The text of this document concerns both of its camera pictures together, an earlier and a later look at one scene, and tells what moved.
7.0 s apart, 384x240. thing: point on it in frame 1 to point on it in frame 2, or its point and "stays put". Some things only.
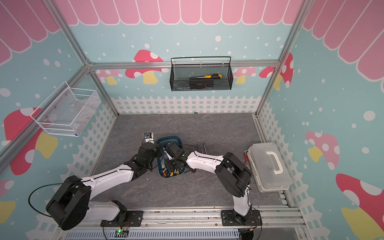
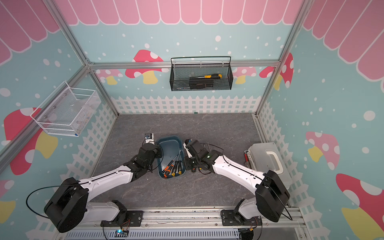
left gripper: [159, 152] stays put
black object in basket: [201, 83] stays put
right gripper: [167, 166] to [187, 163]
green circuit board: [121, 233] stays put
